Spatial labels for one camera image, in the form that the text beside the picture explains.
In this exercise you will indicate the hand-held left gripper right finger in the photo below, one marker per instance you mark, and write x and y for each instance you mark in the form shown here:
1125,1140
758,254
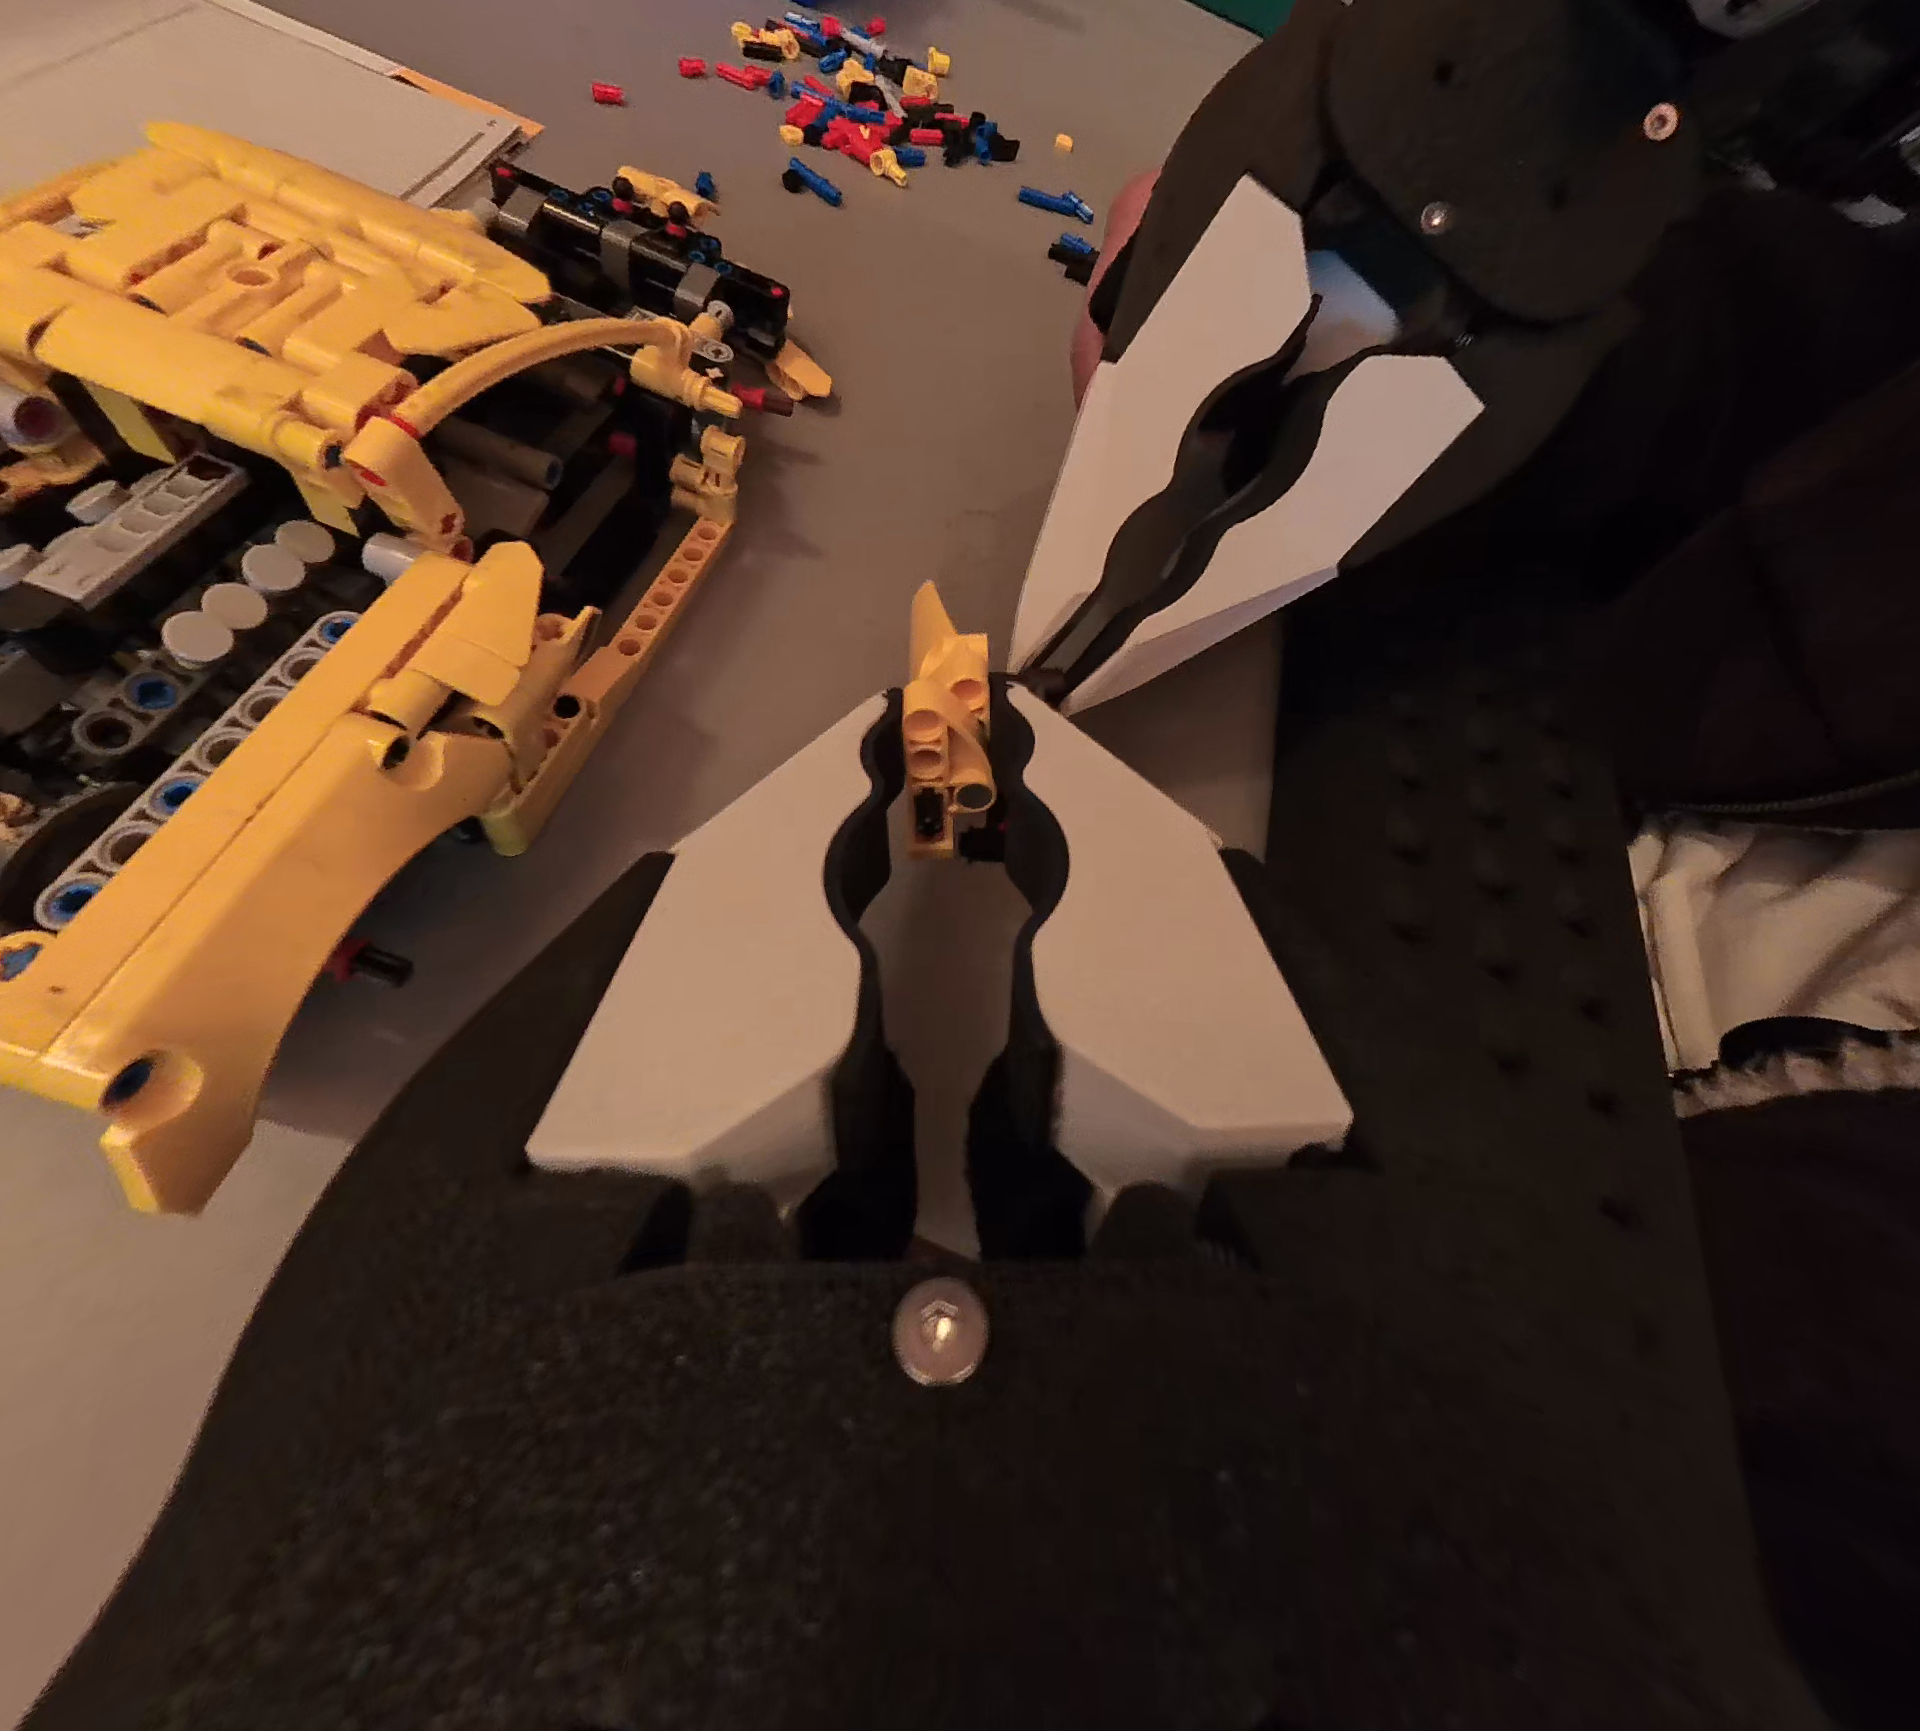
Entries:
1201,1011

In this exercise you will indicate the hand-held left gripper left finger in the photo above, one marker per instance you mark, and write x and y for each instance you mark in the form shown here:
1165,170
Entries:
707,1011

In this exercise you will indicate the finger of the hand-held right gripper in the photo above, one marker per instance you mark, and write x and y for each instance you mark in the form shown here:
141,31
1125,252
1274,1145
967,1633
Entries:
1172,367
1351,472

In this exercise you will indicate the thin yellow beam piece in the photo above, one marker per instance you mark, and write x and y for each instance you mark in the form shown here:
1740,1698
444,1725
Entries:
946,713

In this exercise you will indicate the yellow brick car model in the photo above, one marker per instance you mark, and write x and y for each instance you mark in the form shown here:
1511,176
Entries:
210,293

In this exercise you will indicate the person's right forearm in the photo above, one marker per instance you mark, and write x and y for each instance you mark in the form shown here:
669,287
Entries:
1802,502

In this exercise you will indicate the grey desk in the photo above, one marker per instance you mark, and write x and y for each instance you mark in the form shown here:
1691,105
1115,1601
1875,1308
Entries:
901,502

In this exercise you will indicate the person's right hand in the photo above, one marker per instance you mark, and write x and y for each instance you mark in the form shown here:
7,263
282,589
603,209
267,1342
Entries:
1112,277

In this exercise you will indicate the black perforated mat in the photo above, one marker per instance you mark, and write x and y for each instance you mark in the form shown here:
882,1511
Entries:
1472,804

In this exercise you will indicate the pile of small coloured pieces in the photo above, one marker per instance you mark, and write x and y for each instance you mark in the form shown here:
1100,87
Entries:
857,111

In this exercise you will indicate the fleece-lined jacket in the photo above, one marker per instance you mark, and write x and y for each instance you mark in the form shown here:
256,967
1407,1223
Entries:
1802,952

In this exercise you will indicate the open instruction booklet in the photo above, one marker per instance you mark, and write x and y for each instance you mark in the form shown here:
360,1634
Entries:
183,67

